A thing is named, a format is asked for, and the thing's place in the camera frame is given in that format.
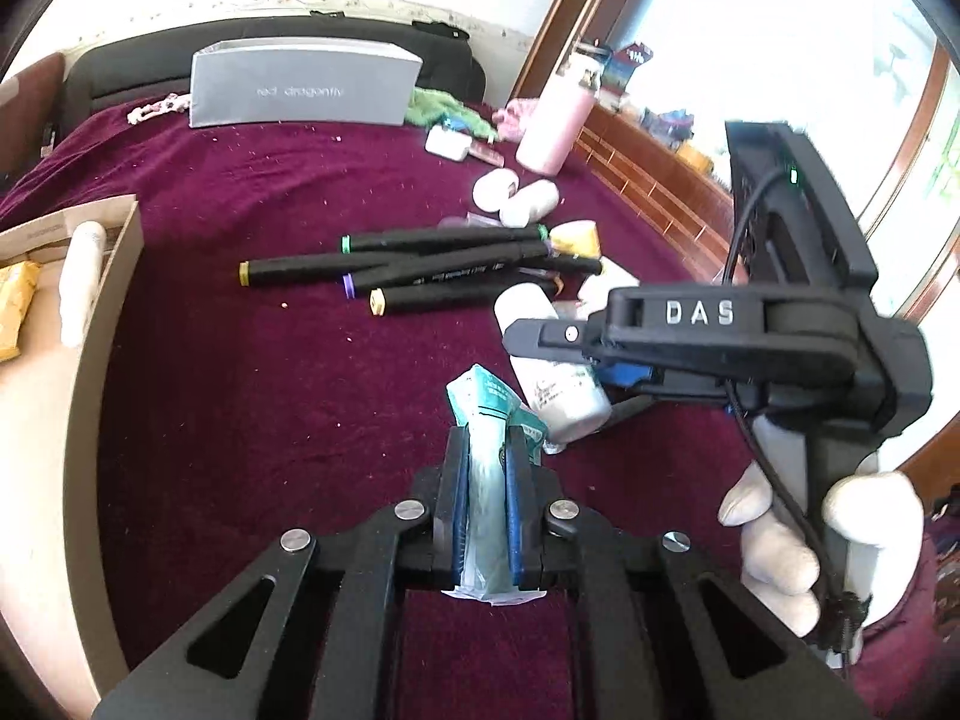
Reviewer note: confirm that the grey rectangular box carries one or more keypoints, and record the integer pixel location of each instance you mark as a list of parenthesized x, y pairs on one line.
[(300, 86)]

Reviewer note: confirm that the maroon armchair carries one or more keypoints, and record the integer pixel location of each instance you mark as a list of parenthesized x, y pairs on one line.
[(30, 112)]

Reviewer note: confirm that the pink water bottle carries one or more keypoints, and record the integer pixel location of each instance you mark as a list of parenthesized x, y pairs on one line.
[(551, 120)]

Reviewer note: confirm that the white charger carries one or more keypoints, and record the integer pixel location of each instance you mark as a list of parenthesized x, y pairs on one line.
[(446, 142)]

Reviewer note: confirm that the black marker green cap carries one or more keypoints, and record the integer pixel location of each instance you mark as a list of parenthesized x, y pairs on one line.
[(450, 238)]

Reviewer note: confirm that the plain white bottle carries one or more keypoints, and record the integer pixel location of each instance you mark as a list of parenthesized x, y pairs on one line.
[(81, 277)]

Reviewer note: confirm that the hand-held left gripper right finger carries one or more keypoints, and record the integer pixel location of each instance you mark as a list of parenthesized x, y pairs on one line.
[(516, 510)]

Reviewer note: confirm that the black marker purple cap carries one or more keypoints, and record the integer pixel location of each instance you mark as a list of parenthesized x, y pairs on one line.
[(450, 275)]

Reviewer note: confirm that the teal wet wipes packet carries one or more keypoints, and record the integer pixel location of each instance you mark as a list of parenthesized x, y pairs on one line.
[(487, 457)]

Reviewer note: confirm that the green cloth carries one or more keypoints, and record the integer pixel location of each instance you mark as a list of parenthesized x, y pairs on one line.
[(431, 106)]

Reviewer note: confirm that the person's right hand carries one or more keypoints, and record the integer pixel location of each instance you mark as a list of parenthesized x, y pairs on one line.
[(772, 562)]

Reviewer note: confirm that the wooden bed frame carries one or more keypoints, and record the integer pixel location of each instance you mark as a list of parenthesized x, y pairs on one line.
[(652, 180)]

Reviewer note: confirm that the colourful carton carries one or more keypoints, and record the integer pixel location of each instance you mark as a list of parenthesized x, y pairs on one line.
[(626, 71)]

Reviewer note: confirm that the labelled white bottle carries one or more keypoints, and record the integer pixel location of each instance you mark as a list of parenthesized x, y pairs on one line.
[(562, 397)]

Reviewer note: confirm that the yellow snack packet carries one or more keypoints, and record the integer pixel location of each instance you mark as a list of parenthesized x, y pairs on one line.
[(15, 307)]

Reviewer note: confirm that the black marker pale yellow cap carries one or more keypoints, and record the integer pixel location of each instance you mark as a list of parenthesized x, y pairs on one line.
[(450, 294)]

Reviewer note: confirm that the pink cosmetic tube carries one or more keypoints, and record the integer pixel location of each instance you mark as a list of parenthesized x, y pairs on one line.
[(486, 154)]

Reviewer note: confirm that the small white bottle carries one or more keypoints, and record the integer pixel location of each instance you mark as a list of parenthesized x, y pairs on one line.
[(529, 202), (493, 189)]

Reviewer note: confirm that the cardboard box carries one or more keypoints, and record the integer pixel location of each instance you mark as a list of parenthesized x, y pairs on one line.
[(45, 502)]

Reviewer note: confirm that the white square box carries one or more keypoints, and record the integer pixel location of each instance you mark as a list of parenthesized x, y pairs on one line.
[(604, 285)]

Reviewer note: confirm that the pink cloth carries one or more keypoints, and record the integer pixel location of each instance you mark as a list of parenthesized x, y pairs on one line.
[(514, 118)]

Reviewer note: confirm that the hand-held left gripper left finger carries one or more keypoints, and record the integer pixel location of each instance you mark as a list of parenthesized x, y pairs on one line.
[(457, 510)]

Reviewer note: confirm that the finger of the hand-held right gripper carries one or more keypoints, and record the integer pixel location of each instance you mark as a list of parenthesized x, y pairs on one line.
[(540, 337), (626, 376)]

